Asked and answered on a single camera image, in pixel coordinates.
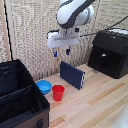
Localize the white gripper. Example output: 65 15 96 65
45 27 81 58

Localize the dark blue book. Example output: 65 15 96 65
59 60 86 91

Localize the beige woven folding screen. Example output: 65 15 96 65
0 0 128 83

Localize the blue bowl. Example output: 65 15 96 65
35 79 53 96

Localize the red plastic cup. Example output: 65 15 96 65
51 84 66 102

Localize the black hard case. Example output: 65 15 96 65
87 28 128 80

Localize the black fabric storage box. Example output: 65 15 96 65
0 59 51 128

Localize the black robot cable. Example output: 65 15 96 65
79 15 128 38

